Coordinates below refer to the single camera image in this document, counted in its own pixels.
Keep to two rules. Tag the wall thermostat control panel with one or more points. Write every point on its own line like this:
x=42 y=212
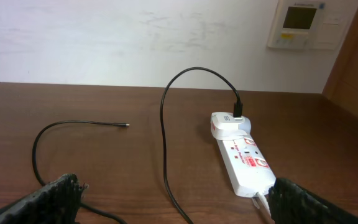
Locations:
x=311 y=24

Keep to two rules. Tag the white USB charger adapter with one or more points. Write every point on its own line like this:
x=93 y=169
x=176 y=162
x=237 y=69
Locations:
x=226 y=127

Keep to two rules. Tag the white power strip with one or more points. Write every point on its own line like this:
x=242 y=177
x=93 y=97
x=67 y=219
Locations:
x=248 y=170

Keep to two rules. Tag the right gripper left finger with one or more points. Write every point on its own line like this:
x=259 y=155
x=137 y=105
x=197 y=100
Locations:
x=57 y=202

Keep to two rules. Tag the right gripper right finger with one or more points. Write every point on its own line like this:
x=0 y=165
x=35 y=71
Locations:
x=290 y=203

